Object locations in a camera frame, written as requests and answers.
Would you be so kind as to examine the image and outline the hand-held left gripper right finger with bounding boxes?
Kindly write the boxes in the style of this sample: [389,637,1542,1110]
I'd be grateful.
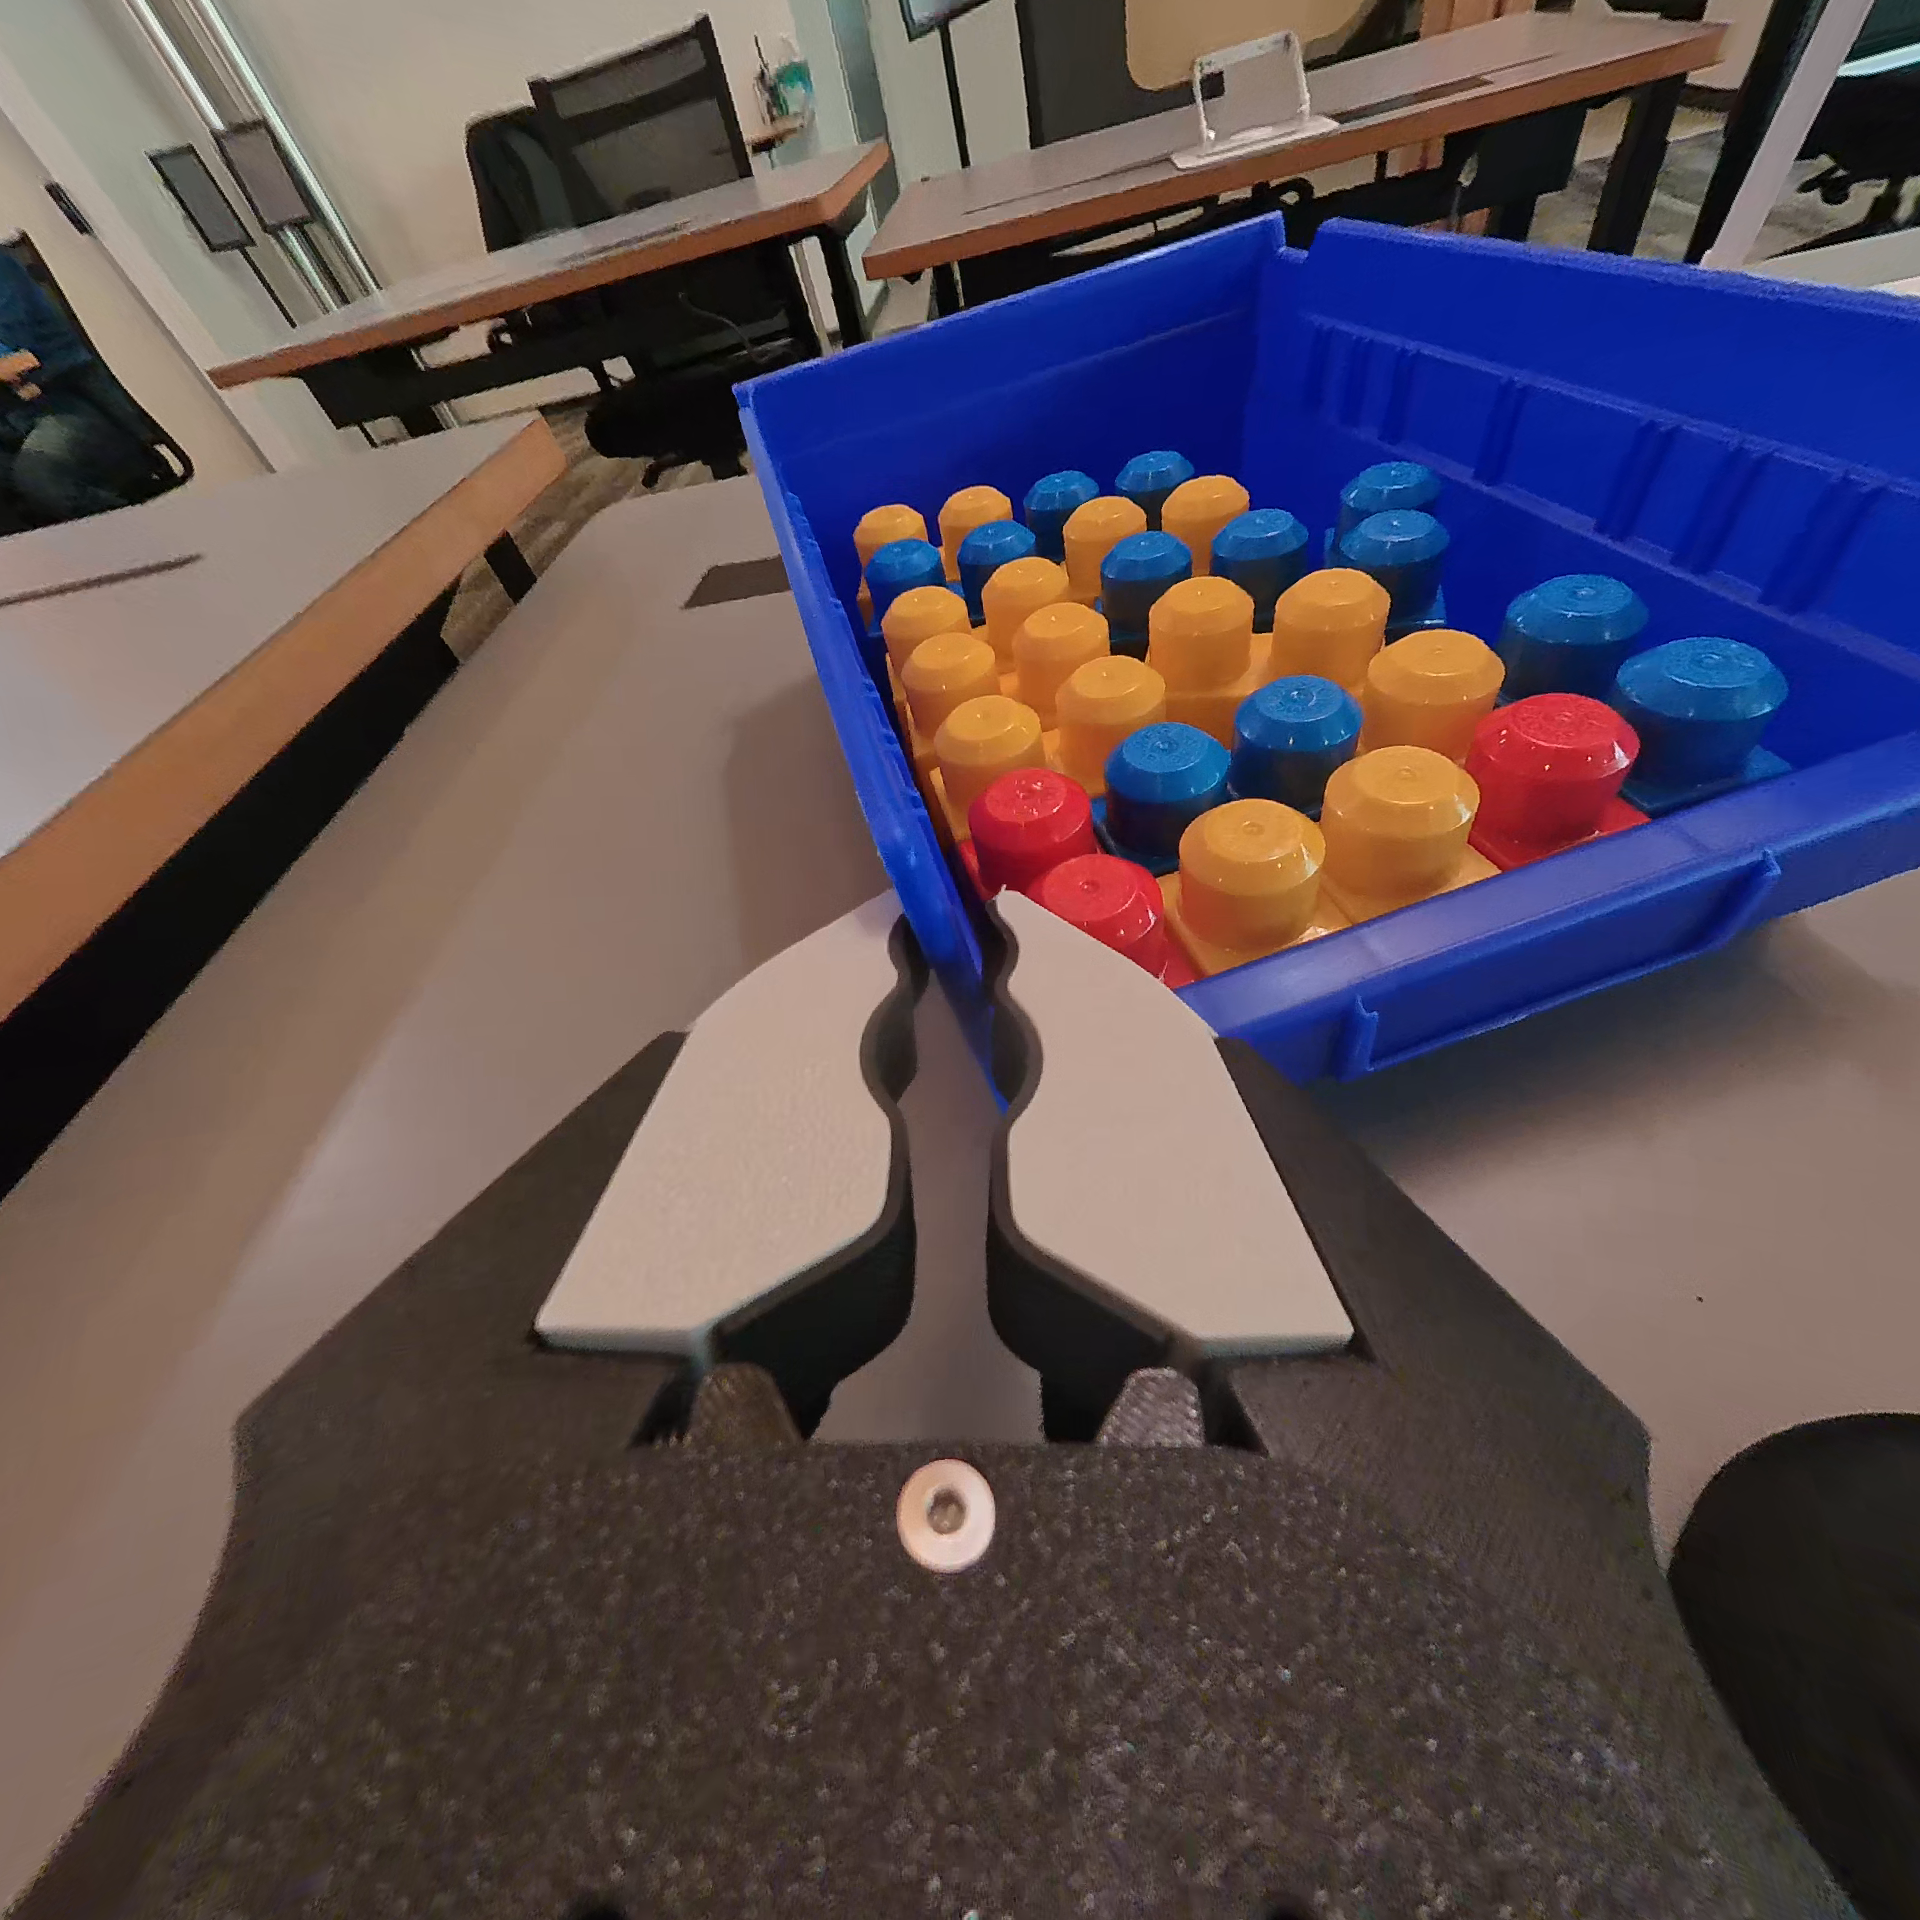
[982,888,1357,1441]

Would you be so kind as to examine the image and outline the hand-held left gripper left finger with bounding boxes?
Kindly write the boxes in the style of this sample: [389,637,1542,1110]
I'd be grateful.
[532,896,924,1441]

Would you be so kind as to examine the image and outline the heap of mega blocks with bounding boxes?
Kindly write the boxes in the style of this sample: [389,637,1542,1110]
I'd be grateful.
[853,450,1794,991]

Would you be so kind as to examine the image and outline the blue plastic bin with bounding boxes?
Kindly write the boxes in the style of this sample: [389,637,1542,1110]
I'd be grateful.
[732,212,1920,1113]

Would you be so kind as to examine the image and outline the black office chair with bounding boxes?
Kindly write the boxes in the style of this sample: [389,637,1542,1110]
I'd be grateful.
[584,344,818,481]
[1791,58,1920,226]
[464,15,751,249]
[1016,0,1143,149]

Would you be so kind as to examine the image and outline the black wrist rest pad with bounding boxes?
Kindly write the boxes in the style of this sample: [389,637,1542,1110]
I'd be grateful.
[1669,1413,1920,1920]

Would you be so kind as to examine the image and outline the brown wooden desk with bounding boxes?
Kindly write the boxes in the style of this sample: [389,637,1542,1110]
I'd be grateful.
[211,138,892,437]
[861,15,1731,317]

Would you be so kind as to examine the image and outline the small potted plant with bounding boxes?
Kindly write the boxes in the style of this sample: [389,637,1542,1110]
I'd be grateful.
[749,40,818,152]

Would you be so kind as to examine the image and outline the framed sign on stand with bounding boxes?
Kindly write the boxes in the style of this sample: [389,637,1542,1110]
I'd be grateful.
[901,0,999,174]

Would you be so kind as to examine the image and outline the small dark wall panel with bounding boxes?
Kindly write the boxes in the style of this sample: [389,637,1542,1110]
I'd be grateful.
[215,119,318,230]
[147,142,256,254]

